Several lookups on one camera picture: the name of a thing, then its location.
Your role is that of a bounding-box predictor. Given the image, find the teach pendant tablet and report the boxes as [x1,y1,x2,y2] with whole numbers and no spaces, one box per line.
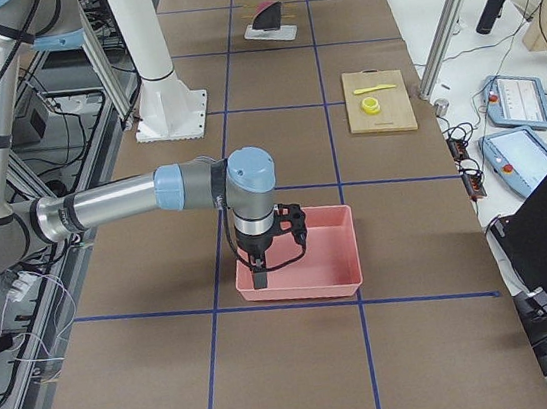
[483,75,547,131]
[478,126,547,198]

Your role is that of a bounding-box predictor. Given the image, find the near teach pendant tablet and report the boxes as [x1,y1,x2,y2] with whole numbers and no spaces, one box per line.
[478,126,547,198]

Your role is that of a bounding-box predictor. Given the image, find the aluminium frame post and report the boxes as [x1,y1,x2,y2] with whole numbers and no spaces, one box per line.
[418,0,464,101]

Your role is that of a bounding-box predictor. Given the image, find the pink plastic bin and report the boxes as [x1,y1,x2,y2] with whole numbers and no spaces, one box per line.
[235,204,363,302]

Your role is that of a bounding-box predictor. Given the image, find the yellow plastic knife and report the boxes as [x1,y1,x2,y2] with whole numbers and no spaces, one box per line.
[352,83,397,96]

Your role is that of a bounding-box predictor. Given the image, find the pink and grey cloth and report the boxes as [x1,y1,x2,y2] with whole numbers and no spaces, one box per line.
[251,0,282,31]

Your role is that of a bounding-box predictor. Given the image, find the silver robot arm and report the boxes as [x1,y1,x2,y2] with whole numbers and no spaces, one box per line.
[0,0,280,289]

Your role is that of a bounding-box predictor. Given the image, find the far teach pendant tablet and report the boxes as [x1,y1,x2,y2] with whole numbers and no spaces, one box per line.
[483,75,547,131]

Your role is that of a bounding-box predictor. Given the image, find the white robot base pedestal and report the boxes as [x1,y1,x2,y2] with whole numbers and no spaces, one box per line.
[107,0,208,143]

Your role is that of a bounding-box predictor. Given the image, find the black water bottle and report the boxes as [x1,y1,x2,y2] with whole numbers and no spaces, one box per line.
[475,0,506,35]

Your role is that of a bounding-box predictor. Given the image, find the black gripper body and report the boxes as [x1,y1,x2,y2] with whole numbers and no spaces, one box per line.
[236,230,275,271]

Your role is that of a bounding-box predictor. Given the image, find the yellow lemon slices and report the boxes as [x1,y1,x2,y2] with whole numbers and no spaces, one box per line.
[360,96,381,115]

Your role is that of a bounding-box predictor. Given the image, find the white rectangular tray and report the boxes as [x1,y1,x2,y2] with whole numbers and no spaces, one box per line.
[243,24,298,42]

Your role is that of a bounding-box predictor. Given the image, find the wooden cutting board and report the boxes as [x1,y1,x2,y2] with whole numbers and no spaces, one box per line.
[341,70,419,135]

